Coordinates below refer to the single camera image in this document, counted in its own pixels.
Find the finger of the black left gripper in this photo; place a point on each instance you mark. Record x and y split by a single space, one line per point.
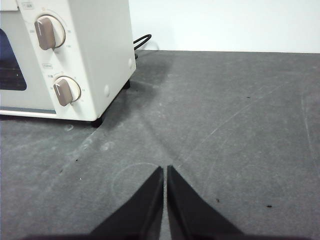
190 217
142 215

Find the beige oven knob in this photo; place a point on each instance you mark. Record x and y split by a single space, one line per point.
46 32
63 91

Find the white toaster oven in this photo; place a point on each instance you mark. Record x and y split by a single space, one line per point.
100 50

